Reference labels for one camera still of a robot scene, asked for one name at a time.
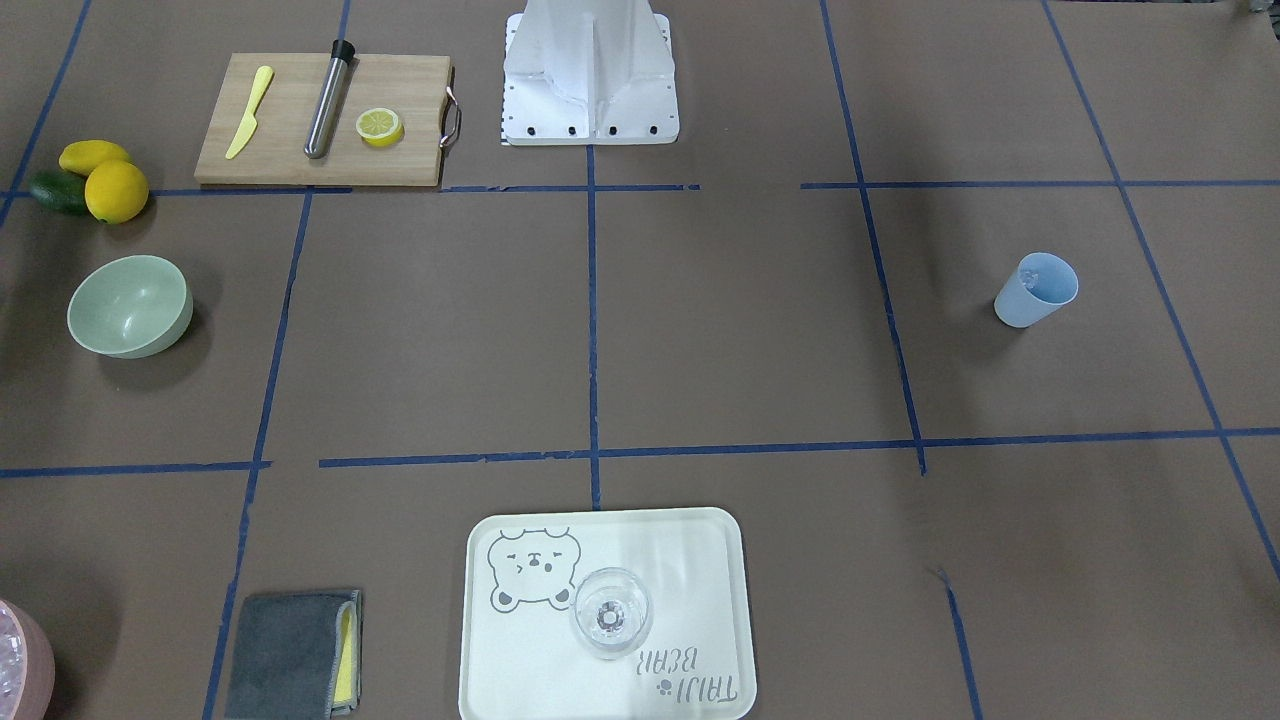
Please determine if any steel muddler black tip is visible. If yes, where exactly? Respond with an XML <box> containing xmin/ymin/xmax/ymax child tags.
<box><xmin>303</xmin><ymin>38</ymin><xmax>355</xmax><ymax>159</ymax></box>

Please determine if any lemon half slice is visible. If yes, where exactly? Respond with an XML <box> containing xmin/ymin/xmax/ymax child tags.
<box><xmin>355</xmin><ymin>108</ymin><xmax>404</xmax><ymax>149</ymax></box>

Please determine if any wooden cutting board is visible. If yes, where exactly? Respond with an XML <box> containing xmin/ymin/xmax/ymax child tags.
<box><xmin>193</xmin><ymin>53</ymin><xmax>463</xmax><ymax>188</ymax></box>

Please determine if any clear wine glass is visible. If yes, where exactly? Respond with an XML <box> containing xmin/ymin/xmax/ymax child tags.
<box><xmin>571</xmin><ymin>568</ymin><xmax>654</xmax><ymax>661</ymax></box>

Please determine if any light green bowl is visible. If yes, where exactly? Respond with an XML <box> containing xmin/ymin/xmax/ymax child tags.
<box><xmin>67</xmin><ymin>254</ymin><xmax>195</xmax><ymax>359</ymax></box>

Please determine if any yellow lemon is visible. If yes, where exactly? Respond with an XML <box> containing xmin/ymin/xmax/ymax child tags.
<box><xmin>58</xmin><ymin>138</ymin><xmax>132</xmax><ymax>177</ymax></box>
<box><xmin>84</xmin><ymin>160</ymin><xmax>150</xmax><ymax>225</ymax></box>

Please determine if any light blue plastic cup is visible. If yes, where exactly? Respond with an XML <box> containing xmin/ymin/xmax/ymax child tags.
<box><xmin>993</xmin><ymin>252</ymin><xmax>1079</xmax><ymax>329</ymax></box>

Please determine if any cream bear tray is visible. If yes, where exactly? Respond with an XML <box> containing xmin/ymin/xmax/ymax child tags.
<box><xmin>458</xmin><ymin>507</ymin><xmax>758</xmax><ymax>719</ymax></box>

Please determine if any pink bowl of ice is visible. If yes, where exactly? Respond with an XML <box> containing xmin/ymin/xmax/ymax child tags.
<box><xmin>1</xmin><ymin>600</ymin><xmax>55</xmax><ymax>719</ymax></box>

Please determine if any yellow plastic knife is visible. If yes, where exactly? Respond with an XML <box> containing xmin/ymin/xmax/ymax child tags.
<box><xmin>224</xmin><ymin>65</ymin><xmax>275</xmax><ymax>160</ymax></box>

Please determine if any grey folded cloth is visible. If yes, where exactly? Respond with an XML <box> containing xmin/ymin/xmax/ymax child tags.
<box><xmin>224</xmin><ymin>588</ymin><xmax>364</xmax><ymax>719</ymax></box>

